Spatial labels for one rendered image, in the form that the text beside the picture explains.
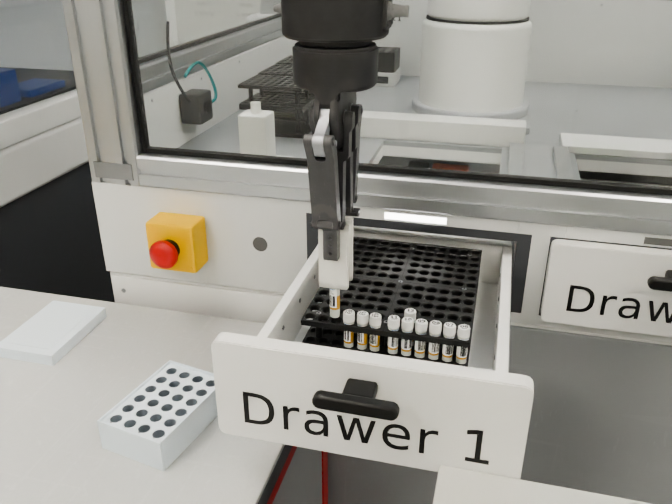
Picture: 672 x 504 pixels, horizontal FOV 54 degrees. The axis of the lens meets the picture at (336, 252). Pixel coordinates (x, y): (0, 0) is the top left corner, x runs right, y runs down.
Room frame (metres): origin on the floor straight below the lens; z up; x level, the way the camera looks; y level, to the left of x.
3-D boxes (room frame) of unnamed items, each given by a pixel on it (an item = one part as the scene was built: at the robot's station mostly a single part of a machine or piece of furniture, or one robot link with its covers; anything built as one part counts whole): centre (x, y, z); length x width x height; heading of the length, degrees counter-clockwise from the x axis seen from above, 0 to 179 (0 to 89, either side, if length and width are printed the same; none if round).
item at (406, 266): (0.68, -0.08, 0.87); 0.22 x 0.18 x 0.06; 166
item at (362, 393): (0.46, -0.02, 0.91); 0.07 x 0.04 x 0.01; 76
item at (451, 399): (0.49, -0.03, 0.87); 0.29 x 0.02 x 0.11; 76
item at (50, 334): (0.78, 0.39, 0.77); 0.13 x 0.09 x 0.02; 166
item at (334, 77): (0.59, 0.00, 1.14); 0.08 x 0.07 x 0.09; 166
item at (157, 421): (0.59, 0.19, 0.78); 0.12 x 0.08 x 0.04; 155
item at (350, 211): (0.61, 0.00, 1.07); 0.04 x 0.01 x 0.11; 76
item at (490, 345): (0.69, -0.08, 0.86); 0.40 x 0.26 x 0.06; 166
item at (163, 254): (0.81, 0.23, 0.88); 0.04 x 0.03 x 0.04; 76
